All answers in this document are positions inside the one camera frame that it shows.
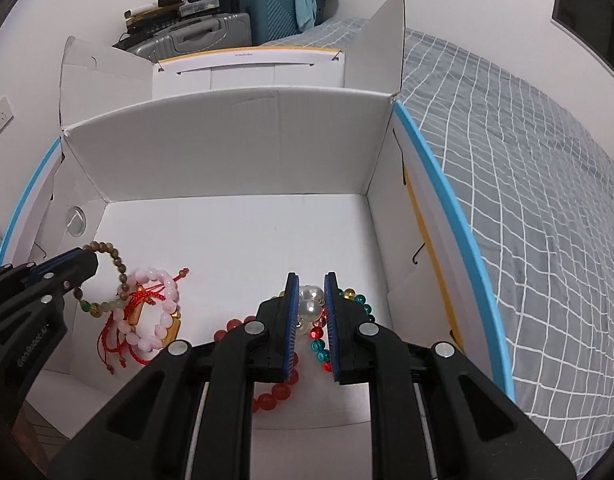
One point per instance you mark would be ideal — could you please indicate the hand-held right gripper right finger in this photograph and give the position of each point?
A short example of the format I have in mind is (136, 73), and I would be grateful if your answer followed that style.
(331, 330)

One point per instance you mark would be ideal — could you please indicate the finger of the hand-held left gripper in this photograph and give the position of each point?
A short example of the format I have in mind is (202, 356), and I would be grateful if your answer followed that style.
(62, 260)
(37, 295)

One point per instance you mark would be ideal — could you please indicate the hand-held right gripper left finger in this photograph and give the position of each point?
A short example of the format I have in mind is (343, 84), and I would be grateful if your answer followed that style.
(292, 325)

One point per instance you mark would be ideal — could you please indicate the large white cardboard box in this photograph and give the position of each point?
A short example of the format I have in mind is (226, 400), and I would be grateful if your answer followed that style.
(227, 240)

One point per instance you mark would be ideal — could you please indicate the grey checked bed sheet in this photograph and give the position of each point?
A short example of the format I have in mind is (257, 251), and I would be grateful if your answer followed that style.
(537, 185)

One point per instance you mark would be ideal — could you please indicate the grey suitcase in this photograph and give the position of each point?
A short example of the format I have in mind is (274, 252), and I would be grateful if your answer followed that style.
(207, 35)

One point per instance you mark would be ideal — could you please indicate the pile of dark boxes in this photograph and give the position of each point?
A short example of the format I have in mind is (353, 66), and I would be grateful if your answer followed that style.
(187, 5)

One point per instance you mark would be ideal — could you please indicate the blue suitcase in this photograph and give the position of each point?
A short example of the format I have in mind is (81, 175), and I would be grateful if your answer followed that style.
(267, 10)

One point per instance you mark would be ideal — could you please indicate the light blue cloth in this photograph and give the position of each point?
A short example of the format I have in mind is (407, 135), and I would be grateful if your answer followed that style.
(304, 2)

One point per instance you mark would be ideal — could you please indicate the dark window frame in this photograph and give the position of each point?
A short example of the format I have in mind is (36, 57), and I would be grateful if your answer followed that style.
(597, 10)

